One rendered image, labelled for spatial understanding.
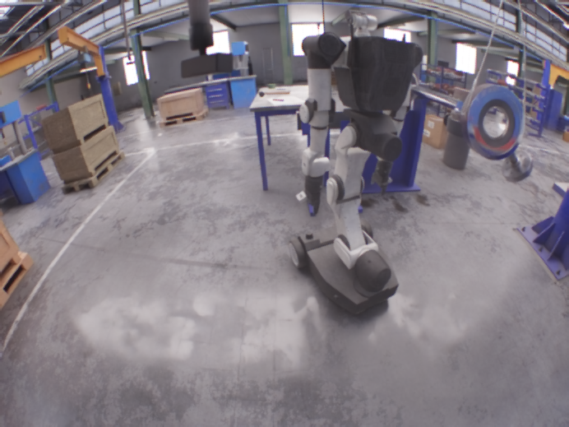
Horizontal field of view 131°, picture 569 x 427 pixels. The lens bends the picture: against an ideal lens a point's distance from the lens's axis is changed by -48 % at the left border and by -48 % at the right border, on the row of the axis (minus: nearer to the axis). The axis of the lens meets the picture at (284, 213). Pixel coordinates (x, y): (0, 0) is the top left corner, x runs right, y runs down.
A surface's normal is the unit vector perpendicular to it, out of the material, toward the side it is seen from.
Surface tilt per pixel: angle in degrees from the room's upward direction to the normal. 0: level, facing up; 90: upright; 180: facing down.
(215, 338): 0
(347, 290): 0
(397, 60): 90
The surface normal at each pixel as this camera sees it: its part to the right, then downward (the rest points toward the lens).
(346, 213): 0.26, 0.05
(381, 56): 0.34, 0.53
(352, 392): -0.06, -0.81
